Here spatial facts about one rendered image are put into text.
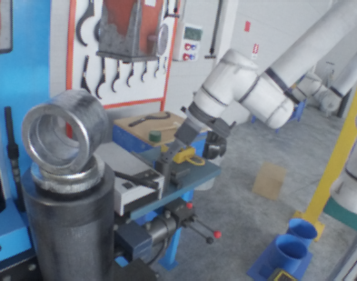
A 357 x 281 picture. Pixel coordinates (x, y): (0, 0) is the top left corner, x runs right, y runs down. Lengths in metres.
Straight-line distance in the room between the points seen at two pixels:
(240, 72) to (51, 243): 0.57
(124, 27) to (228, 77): 0.26
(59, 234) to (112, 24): 0.47
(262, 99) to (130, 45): 0.33
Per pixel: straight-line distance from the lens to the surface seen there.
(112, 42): 0.61
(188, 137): 0.62
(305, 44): 0.76
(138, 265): 1.01
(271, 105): 0.62
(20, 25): 0.87
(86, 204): 0.53
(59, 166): 0.53
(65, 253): 0.62
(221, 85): 0.60
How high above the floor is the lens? 1.80
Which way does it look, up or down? 24 degrees down
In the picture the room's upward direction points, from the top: 10 degrees clockwise
